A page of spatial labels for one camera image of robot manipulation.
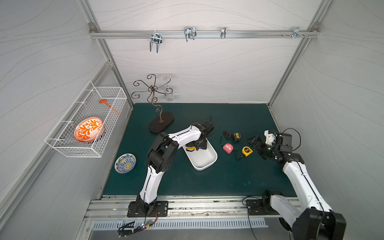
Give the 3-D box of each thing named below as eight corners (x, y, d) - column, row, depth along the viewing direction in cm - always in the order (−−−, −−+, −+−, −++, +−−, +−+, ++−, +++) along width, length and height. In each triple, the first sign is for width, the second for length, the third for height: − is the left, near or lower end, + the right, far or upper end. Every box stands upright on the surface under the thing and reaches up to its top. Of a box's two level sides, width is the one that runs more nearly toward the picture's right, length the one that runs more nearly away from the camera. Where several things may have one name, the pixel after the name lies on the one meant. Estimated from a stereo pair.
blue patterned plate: (115, 174, 86) (112, 171, 83) (121, 156, 93) (118, 153, 90) (134, 174, 86) (131, 171, 83) (138, 156, 93) (136, 153, 90)
